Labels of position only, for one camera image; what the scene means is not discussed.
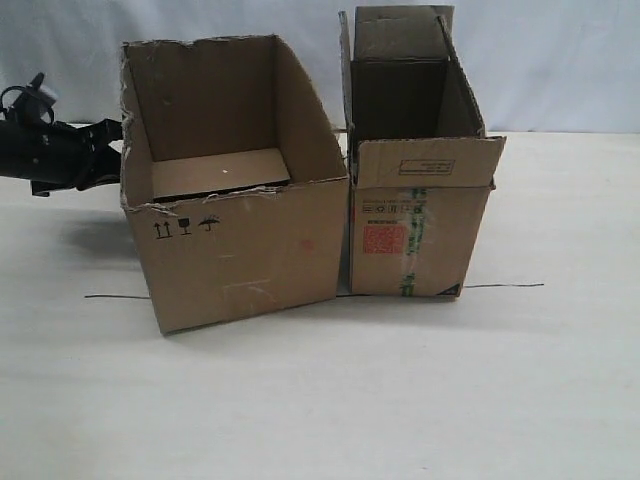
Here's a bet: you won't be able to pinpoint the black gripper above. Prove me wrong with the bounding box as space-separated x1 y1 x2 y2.
30 119 123 195

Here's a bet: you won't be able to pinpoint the wide torn cardboard box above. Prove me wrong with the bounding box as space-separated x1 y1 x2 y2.
120 35 348 334

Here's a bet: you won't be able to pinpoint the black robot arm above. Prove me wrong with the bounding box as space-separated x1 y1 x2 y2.
1 119 123 197

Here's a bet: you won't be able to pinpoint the tall taped cardboard box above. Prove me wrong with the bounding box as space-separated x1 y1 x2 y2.
339 5 506 298

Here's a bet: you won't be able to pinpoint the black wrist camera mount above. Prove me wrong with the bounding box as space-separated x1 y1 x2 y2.
1 72 58 125

